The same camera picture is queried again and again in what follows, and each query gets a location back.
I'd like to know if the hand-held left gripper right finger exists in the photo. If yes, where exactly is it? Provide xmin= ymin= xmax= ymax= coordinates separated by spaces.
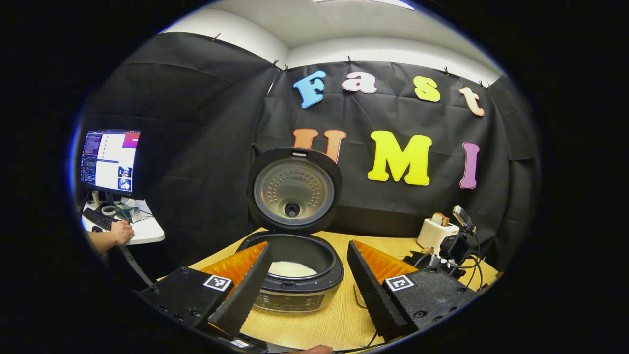
xmin=346 ymin=239 xmax=480 ymax=341

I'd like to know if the black keyboard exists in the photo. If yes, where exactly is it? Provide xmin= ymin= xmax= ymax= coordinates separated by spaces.
xmin=83 ymin=207 xmax=118 ymax=232

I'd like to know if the white toaster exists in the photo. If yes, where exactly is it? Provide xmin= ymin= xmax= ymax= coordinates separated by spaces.
xmin=417 ymin=218 xmax=460 ymax=255

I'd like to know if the black silver rice cooker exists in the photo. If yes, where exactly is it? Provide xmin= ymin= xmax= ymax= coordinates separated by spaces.
xmin=236 ymin=147 xmax=344 ymax=314

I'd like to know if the computer monitor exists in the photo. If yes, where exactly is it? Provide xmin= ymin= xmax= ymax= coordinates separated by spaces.
xmin=80 ymin=129 xmax=142 ymax=200

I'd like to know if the clear plastic bag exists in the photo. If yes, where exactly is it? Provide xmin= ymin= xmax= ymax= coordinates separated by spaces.
xmin=115 ymin=204 xmax=141 ymax=223

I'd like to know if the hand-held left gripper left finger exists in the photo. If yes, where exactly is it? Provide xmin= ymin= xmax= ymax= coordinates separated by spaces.
xmin=138 ymin=241 xmax=273 ymax=340

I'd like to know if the white side table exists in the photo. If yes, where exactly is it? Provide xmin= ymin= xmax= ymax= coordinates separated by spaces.
xmin=81 ymin=199 xmax=166 ymax=287

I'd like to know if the black backdrop cloth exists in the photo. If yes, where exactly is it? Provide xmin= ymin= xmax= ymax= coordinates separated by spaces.
xmin=76 ymin=32 xmax=541 ymax=276

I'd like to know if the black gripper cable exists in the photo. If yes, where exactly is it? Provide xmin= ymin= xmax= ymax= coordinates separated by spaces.
xmin=462 ymin=253 xmax=485 ymax=292

